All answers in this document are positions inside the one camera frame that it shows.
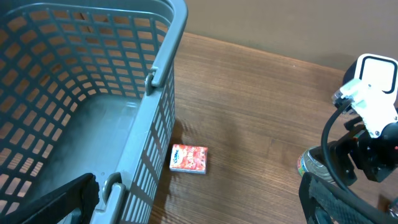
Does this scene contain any right camera cable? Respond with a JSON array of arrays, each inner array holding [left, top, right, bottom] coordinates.
[[320, 98, 358, 195]]

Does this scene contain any small red carton box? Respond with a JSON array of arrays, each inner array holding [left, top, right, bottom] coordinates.
[[169, 144, 208, 174]]

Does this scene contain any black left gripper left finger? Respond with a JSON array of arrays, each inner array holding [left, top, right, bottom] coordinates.
[[1, 173, 100, 224]]

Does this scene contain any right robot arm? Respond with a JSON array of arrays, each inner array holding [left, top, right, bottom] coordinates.
[[327, 117, 397, 186]]

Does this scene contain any white barcode scanner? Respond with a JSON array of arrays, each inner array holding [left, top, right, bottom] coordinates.
[[342, 54, 397, 103]]

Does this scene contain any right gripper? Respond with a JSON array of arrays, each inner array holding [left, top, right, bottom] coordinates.
[[327, 117, 397, 186]]

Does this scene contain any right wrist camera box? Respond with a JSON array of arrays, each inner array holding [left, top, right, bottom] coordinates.
[[332, 78, 397, 138]]

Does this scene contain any grey plastic mesh basket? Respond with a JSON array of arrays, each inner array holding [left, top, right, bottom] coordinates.
[[1, 0, 188, 223]]

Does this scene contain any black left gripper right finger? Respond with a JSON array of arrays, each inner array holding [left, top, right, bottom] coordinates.
[[299, 172, 397, 224]]

